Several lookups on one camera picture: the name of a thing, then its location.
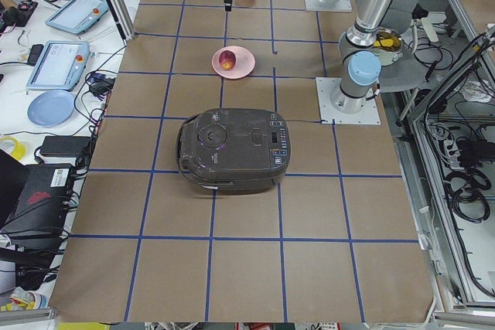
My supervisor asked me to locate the red apple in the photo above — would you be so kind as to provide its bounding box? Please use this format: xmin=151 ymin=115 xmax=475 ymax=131
xmin=218 ymin=49 xmax=237 ymax=70

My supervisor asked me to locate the pink plate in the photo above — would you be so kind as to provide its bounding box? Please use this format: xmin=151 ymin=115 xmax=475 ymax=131
xmin=211 ymin=46 xmax=255 ymax=80

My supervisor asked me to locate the blue plate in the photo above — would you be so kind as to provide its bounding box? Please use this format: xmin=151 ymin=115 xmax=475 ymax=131
xmin=27 ymin=90 xmax=75 ymax=127

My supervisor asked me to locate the blue teach pendant far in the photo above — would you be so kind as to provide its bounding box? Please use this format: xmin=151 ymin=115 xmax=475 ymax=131
xmin=45 ymin=0 xmax=109 ymax=35

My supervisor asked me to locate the blue teach pendant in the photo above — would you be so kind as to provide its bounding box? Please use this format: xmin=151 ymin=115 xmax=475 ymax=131
xmin=26 ymin=40 xmax=90 ymax=90
xmin=45 ymin=0 xmax=109 ymax=35

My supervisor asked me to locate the dark grey rice cooker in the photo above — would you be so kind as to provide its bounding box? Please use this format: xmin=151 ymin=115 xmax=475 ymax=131
xmin=176 ymin=108 xmax=291 ymax=192

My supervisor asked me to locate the blue teach pendant near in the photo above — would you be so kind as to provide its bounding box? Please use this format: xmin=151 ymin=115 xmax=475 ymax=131
xmin=26 ymin=40 xmax=90 ymax=90

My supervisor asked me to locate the black power adapter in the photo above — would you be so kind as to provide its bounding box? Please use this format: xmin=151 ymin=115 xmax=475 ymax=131
xmin=39 ymin=136 xmax=90 ymax=158

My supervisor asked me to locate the yellow tape roll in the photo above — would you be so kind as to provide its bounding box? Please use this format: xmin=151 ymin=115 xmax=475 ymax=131
xmin=0 ymin=136 xmax=26 ymax=161

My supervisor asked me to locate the brown paper table mat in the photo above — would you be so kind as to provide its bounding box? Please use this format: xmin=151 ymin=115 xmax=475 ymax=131
xmin=50 ymin=0 xmax=433 ymax=324

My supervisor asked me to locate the black computer box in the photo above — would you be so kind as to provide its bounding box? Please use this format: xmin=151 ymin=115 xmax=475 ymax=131
xmin=1 ymin=151 xmax=76 ymax=239

